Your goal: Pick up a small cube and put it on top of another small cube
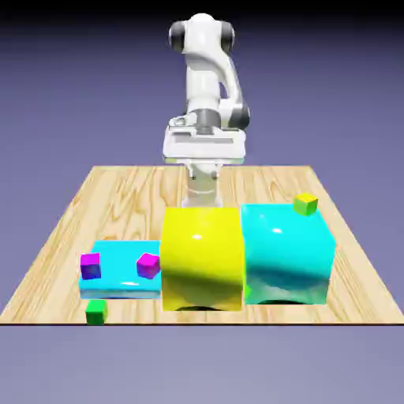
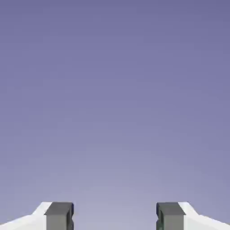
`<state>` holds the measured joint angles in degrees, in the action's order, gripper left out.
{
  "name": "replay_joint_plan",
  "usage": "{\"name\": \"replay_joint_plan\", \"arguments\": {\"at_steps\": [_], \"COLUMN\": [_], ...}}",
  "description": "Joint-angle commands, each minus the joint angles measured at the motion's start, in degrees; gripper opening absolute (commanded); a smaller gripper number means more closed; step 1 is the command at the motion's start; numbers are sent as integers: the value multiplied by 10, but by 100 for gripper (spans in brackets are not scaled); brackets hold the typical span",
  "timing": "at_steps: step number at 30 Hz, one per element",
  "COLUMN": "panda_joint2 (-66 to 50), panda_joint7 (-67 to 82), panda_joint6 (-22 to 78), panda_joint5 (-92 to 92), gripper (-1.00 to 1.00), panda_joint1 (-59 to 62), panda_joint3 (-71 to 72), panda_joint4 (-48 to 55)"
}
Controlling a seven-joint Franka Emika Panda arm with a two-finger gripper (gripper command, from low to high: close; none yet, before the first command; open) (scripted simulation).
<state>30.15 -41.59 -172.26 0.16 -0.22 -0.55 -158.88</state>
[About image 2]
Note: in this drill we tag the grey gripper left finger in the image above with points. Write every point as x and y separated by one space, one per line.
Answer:
57 215

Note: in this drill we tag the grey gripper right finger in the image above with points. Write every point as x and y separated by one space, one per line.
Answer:
170 215

